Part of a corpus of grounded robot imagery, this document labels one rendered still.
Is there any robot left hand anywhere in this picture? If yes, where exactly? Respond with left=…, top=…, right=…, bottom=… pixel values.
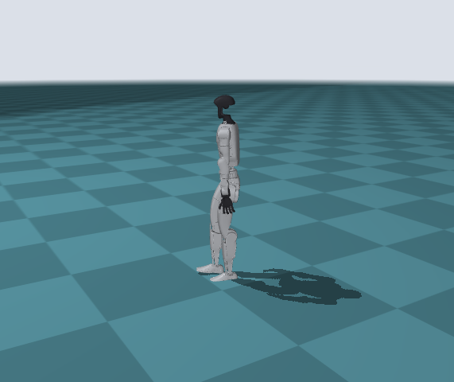
left=219, top=188, right=235, bottom=214

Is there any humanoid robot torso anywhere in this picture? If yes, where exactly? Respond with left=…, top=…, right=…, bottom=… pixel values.
left=216, top=121, right=240, bottom=190

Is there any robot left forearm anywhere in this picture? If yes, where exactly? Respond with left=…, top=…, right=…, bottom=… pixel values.
left=218, top=159, right=230, bottom=195

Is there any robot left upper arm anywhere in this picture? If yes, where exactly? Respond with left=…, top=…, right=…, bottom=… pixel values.
left=217, top=127, right=231, bottom=165

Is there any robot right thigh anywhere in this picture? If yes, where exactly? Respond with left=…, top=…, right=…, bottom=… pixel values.
left=210, top=185, right=221, bottom=233

